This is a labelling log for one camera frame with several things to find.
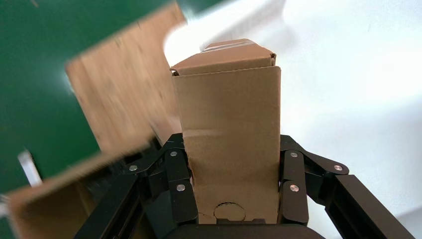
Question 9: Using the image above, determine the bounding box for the large cardboard box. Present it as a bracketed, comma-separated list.
[0, 1, 189, 239]

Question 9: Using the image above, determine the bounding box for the small cardboard box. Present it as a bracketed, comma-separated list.
[170, 38, 282, 225]

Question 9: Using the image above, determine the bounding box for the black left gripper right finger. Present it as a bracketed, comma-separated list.
[278, 134, 416, 239]

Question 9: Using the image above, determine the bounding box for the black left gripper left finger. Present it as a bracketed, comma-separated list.
[74, 133, 199, 239]

